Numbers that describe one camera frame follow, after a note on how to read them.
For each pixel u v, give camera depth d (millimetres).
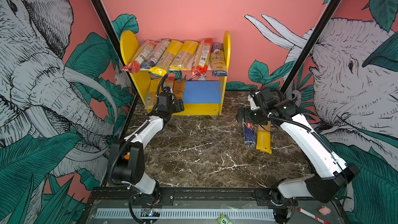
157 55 773
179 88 985
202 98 924
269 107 526
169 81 1018
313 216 688
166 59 736
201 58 745
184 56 758
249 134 929
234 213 702
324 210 702
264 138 927
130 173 441
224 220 674
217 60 746
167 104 682
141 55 747
